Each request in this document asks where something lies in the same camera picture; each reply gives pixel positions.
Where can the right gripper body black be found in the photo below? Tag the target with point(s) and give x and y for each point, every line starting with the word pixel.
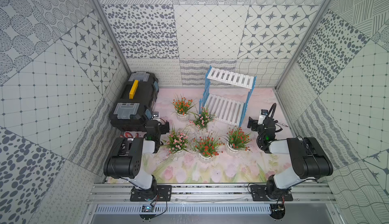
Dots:
pixel 256 128

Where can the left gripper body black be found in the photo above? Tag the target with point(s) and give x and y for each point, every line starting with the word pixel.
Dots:
pixel 164 127

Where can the red flower plant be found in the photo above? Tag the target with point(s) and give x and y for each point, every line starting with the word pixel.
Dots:
pixel 207 146
pixel 238 140

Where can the orange flower potted plant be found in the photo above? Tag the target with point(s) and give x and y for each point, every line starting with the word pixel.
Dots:
pixel 182 105

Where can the pink flower plant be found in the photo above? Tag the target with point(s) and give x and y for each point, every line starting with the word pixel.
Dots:
pixel 178 141
pixel 202 120

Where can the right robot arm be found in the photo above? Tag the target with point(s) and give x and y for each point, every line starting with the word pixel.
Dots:
pixel 308 160

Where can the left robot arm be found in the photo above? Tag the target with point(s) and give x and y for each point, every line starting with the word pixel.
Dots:
pixel 125 156

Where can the blue white slatted rack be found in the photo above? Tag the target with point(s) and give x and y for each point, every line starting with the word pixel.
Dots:
pixel 226 110

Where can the pink flower plant front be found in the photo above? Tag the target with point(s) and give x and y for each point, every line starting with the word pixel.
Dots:
pixel 178 141

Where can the black plastic toolbox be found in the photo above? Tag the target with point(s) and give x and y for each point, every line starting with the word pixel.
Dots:
pixel 135 104

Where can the black handled screwdriver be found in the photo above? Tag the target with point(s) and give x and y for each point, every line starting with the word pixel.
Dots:
pixel 282 124

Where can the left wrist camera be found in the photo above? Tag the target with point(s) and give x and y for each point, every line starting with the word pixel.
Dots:
pixel 155 116

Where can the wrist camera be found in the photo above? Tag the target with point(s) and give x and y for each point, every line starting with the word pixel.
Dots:
pixel 263 115
pixel 155 116

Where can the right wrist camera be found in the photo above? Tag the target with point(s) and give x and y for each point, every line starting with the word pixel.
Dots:
pixel 263 115

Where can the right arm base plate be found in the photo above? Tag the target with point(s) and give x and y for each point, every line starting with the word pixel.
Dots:
pixel 264 193

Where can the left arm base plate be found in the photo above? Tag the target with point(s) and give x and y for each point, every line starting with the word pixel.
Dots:
pixel 158 192

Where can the aluminium rail frame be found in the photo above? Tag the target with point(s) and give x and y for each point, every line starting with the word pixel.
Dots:
pixel 305 193

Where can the white slotted cable duct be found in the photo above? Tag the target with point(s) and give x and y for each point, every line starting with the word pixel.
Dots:
pixel 221 208

